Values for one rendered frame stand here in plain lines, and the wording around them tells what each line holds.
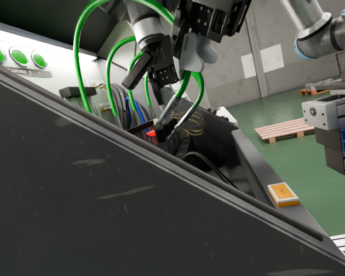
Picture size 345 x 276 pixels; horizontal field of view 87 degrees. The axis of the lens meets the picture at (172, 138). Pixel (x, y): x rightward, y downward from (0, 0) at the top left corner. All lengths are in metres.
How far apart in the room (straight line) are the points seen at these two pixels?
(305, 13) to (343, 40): 0.16
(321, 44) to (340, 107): 0.26
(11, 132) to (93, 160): 0.10
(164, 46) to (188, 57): 0.19
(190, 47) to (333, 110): 0.59
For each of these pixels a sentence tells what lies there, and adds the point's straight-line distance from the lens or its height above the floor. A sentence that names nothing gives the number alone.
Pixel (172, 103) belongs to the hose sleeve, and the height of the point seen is 1.15.
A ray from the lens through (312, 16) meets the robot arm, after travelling 0.93.
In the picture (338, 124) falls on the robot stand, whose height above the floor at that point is 0.92.
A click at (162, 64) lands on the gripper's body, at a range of 0.50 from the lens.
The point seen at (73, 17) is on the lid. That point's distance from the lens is 0.82.
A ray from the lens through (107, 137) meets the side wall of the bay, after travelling 0.21.
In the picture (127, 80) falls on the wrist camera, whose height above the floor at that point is 1.24.
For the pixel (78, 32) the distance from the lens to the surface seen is 0.60.
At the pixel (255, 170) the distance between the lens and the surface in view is 0.47.
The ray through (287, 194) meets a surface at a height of 0.96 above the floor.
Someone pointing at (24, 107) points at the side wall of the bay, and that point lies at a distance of 0.26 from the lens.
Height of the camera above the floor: 1.16
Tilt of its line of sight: 11 degrees down
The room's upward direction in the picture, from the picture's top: 17 degrees counter-clockwise
